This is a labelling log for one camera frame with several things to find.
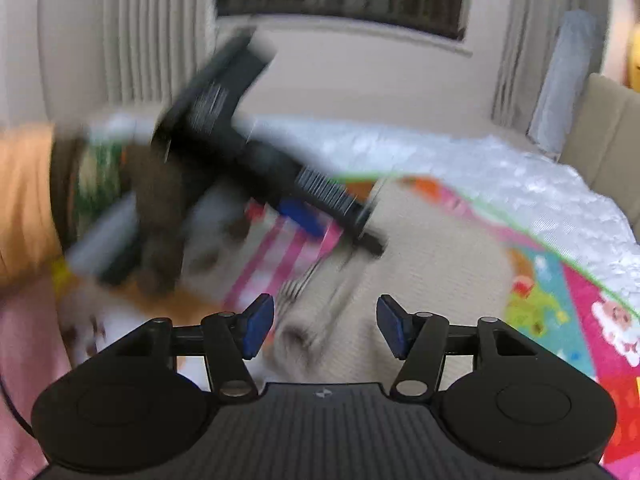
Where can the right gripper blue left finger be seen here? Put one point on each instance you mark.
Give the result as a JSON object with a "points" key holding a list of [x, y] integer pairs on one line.
{"points": [[229, 340]]}

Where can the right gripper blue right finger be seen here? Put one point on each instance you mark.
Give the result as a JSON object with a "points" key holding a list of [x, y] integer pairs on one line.
{"points": [[419, 340]]}

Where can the black white striped garment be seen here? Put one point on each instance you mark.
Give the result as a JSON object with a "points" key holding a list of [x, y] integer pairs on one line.
{"points": [[439, 257]]}

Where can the orange sleeved left forearm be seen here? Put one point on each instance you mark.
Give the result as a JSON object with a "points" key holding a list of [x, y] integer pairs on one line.
{"points": [[28, 234]]}

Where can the beige pleated curtain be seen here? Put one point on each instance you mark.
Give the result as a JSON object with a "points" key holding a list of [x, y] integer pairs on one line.
{"points": [[99, 53]]}

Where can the colourful cartoon play mat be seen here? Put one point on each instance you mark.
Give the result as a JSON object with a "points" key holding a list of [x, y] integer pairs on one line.
{"points": [[548, 390]]}

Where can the white quilted mattress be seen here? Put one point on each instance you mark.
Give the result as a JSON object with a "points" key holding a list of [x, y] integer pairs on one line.
{"points": [[532, 193]]}

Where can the beige padded headboard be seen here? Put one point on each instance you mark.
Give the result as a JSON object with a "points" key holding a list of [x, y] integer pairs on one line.
{"points": [[603, 145]]}

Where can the grey sheer curtain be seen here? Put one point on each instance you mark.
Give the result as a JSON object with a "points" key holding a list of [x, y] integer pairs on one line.
{"points": [[551, 47]]}

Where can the yellow plush toy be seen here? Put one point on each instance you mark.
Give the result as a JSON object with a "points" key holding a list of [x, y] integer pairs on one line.
{"points": [[633, 59]]}

